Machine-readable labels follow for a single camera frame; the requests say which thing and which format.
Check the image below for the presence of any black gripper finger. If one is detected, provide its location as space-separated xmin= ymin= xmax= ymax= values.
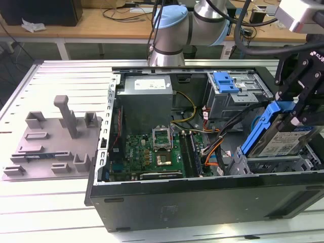
xmin=274 ymin=52 xmax=322 ymax=102
xmin=290 ymin=80 xmax=324 ymax=127

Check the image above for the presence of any hard disk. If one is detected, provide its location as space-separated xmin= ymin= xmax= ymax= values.
xmin=241 ymin=100 xmax=324 ymax=159

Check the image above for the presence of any blue plastic drive latch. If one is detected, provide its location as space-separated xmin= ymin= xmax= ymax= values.
xmin=213 ymin=72 xmax=240 ymax=94

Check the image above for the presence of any small black box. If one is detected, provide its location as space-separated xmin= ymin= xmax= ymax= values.
xmin=249 ymin=9 xmax=267 ymax=25

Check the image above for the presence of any grey metal drive cage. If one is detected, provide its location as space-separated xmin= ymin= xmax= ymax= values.
xmin=206 ymin=72 xmax=274 ymax=122

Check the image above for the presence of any black waste bin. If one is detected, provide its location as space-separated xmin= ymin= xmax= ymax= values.
xmin=182 ymin=45 xmax=197 ymax=60

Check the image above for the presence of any RAM slot with white clips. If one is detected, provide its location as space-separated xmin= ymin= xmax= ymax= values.
xmin=182 ymin=131 xmax=194 ymax=178
xmin=190 ymin=133 xmax=204 ymax=177

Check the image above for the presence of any RAM slot with black clips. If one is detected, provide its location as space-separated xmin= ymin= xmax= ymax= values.
xmin=179 ymin=131 xmax=191 ymax=178
xmin=186 ymin=132 xmax=198 ymax=178

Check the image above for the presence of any metal socket cover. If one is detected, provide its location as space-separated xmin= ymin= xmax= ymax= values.
xmin=151 ymin=125 xmax=174 ymax=152

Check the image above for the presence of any black PC case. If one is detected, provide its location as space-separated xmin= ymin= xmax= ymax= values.
xmin=84 ymin=65 xmax=324 ymax=233

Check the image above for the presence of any grey power supply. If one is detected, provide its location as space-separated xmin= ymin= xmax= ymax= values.
xmin=115 ymin=75 xmax=174 ymax=129

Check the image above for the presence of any CPU socket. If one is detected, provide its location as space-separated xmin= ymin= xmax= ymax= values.
xmin=154 ymin=150 xmax=175 ymax=168

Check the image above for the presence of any black graphics card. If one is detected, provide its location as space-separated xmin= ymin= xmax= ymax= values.
xmin=139 ymin=171 xmax=183 ymax=181

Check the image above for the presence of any green motherboard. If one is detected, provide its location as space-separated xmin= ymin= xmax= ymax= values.
xmin=108 ymin=131 xmax=213 ymax=182

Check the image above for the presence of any wooden desk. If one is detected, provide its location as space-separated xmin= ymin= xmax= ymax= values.
xmin=0 ymin=0 xmax=324 ymax=45

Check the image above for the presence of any grey parts rack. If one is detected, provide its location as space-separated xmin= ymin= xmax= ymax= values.
xmin=2 ymin=95 xmax=104 ymax=181

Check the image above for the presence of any large black box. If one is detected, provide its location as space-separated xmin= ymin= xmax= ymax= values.
xmin=0 ymin=0 xmax=84 ymax=27

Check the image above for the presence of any crumpled white paper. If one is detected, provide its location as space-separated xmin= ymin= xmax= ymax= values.
xmin=21 ymin=17 xmax=48 ymax=33

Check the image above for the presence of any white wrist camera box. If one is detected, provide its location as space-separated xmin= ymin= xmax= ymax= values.
xmin=274 ymin=0 xmax=324 ymax=33

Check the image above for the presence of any thick black camera cable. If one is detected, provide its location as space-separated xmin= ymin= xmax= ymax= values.
xmin=233 ymin=0 xmax=308 ymax=57

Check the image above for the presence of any thick black wire bundle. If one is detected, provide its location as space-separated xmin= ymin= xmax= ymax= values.
xmin=201 ymin=100 xmax=275 ymax=177

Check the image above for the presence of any yellow and black wire bundle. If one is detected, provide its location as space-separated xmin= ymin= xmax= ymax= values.
xmin=170 ymin=90 xmax=197 ymax=125

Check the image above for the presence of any multicoloured wire bundle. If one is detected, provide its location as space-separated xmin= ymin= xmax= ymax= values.
xmin=172 ymin=121 xmax=221 ymax=135

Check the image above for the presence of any orange wire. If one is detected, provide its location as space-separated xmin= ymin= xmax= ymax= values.
xmin=204 ymin=145 xmax=223 ymax=167

